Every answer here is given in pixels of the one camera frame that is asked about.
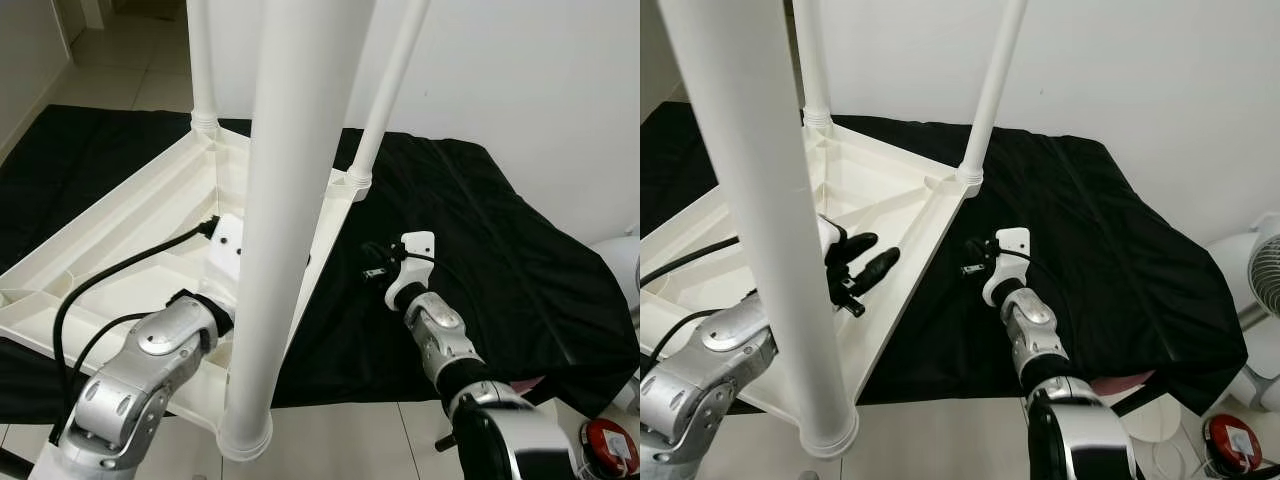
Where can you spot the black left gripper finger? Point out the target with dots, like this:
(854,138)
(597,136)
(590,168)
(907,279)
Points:
(878,270)
(862,246)

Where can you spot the white plastic children table top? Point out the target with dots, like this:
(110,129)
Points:
(900,190)
(150,200)

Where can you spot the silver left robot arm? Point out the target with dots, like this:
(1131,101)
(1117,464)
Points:
(150,350)
(700,390)

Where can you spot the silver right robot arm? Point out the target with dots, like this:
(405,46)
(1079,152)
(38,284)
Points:
(1035,330)
(440,335)

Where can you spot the black table cloth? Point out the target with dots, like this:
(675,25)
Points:
(500,280)
(1100,280)

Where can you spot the pink rounded object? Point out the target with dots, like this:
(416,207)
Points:
(530,383)
(1120,382)

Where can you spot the black metal table leg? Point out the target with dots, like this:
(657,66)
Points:
(1135,402)
(10,465)
(445,440)

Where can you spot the red round floor device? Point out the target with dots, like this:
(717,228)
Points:
(610,445)
(1232,442)

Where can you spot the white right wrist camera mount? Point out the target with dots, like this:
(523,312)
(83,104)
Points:
(1015,240)
(418,245)

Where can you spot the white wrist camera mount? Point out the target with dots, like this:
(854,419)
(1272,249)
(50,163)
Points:
(418,245)
(230,240)
(1015,240)
(828,232)

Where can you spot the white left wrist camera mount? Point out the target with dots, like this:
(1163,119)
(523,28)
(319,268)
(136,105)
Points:
(828,232)
(230,240)

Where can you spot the white door frame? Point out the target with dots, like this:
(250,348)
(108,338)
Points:
(95,12)

